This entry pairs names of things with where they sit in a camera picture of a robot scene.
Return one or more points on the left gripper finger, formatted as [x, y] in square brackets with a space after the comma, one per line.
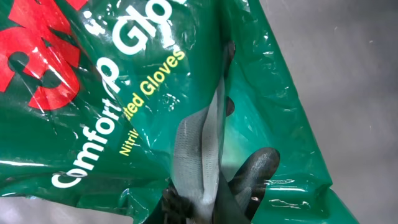
[172, 208]

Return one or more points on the green gloves package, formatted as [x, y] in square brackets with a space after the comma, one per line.
[105, 103]

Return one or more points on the grey plastic mesh basket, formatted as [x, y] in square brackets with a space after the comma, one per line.
[342, 57]

